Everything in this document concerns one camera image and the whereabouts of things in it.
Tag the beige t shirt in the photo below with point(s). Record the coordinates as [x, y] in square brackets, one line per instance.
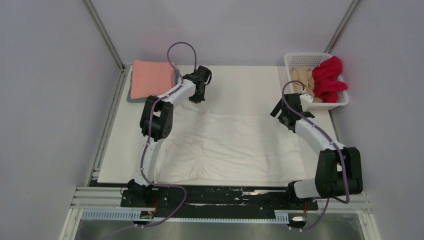
[304, 75]

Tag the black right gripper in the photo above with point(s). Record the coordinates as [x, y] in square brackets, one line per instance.
[276, 110]

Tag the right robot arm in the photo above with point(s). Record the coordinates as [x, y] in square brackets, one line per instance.
[338, 170]

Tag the folded pink t shirt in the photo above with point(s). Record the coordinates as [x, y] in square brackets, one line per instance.
[150, 65]

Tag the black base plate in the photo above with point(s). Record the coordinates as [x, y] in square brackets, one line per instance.
[219, 202]

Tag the white t shirt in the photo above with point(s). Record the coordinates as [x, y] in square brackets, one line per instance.
[226, 143]

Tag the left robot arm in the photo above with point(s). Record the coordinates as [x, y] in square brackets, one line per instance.
[156, 124]

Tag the white plastic laundry basket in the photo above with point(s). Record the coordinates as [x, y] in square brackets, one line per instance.
[313, 60]

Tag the red t shirt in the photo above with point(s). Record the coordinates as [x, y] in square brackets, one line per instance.
[326, 85]

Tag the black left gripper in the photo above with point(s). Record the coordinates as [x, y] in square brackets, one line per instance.
[198, 99]

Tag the folded grey-blue t shirt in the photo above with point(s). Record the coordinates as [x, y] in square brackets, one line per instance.
[145, 83]

